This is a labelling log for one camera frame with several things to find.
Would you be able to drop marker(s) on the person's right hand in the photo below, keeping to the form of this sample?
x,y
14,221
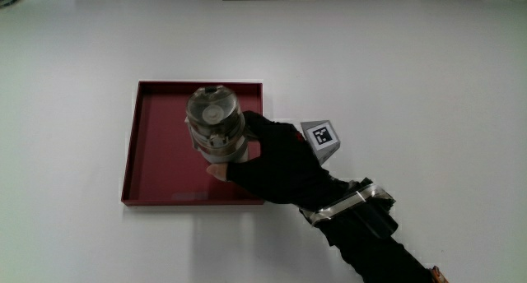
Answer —
x,y
284,168

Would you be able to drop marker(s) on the clear lidded grey bottle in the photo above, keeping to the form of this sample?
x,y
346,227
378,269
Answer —
x,y
216,122

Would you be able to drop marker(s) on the dark red square tray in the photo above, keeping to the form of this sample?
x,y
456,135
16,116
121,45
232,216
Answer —
x,y
164,159

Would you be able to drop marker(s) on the small orange object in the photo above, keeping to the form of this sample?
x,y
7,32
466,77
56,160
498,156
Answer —
x,y
438,275

